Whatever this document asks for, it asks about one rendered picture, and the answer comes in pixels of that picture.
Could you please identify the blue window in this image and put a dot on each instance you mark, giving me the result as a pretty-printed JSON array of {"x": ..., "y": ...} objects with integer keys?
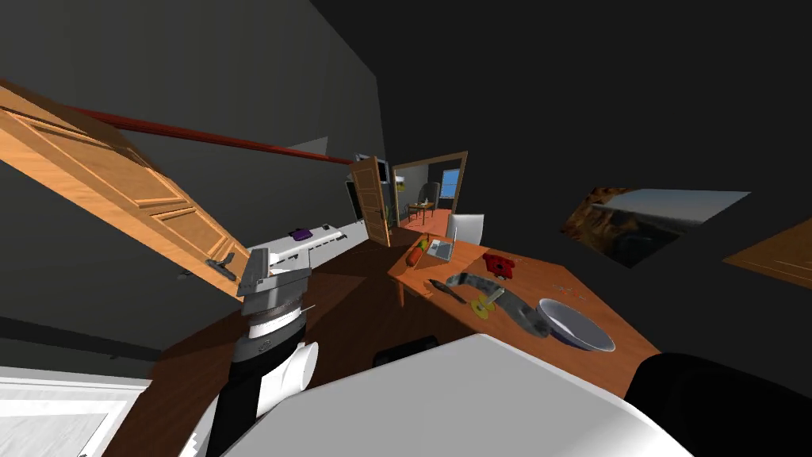
[{"x": 450, "y": 184}]

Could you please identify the dark knife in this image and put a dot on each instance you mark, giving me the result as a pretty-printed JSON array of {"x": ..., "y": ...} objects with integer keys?
[{"x": 447, "y": 291}]

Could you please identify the purple flat thing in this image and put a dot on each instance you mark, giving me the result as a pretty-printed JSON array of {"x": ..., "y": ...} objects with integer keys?
[{"x": 301, "y": 234}]

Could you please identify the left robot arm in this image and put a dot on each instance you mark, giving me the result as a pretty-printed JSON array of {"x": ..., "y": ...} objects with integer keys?
[{"x": 266, "y": 374}]

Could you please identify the grey curved cloth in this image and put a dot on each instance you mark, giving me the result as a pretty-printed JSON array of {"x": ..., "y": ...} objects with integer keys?
[{"x": 517, "y": 308}]

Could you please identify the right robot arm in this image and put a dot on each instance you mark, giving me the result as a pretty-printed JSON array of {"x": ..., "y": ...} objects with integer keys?
[{"x": 723, "y": 406}]

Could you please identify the white shelf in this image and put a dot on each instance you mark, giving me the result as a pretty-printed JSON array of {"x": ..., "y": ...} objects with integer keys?
[{"x": 330, "y": 240}]

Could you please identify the wooden desk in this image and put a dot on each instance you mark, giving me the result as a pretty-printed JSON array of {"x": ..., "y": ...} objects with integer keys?
[{"x": 545, "y": 279}]

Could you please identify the large wooden panelled door leaf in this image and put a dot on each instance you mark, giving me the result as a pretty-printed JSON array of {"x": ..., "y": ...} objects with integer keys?
[{"x": 95, "y": 171}]

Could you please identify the red telephone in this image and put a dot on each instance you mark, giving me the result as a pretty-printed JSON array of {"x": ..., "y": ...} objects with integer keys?
[{"x": 499, "y": 264}]

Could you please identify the white chair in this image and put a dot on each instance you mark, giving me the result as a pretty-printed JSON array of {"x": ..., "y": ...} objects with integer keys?
[{"x": 467, "y": 228}]

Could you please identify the orange and green vegetable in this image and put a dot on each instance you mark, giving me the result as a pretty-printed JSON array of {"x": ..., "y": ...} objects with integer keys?
[{"x": 416, "y": 253}]

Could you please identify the white bowl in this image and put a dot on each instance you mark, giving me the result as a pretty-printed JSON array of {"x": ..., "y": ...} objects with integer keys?
[{"x": 571, "y": 324}]

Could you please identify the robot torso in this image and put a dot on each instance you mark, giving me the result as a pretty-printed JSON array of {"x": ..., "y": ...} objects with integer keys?
[{"x": 457, "y": 406}]

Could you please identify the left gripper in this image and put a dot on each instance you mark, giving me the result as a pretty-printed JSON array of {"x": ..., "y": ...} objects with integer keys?
[{"x": 279, "y": 284}]

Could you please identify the white framed panel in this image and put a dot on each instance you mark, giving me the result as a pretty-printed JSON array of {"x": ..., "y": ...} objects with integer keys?
[{"x": 57, "y": 412}]

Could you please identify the landscape picture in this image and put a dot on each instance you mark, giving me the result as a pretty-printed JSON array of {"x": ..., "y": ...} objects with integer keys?
[{"x": 641, "y": 222}]

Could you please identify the yellow round thing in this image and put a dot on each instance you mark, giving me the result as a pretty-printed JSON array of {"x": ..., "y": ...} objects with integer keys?
[{"x": 482, "y": 307}]

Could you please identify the wooden panel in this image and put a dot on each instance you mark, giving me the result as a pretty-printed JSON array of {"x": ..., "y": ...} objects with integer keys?
[{"x": 777, "y": 257}]

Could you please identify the small wooden door leaf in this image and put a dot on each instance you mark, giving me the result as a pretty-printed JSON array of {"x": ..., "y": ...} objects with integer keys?
[{"x": 371, "y": 200}]

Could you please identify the small wooden table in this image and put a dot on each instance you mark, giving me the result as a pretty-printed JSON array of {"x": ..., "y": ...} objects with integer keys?
[{"x": 420, "y": 207}]

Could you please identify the grey laptop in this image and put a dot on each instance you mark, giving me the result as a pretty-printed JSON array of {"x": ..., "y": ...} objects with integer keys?
[{"x": 442, "y": 249}]

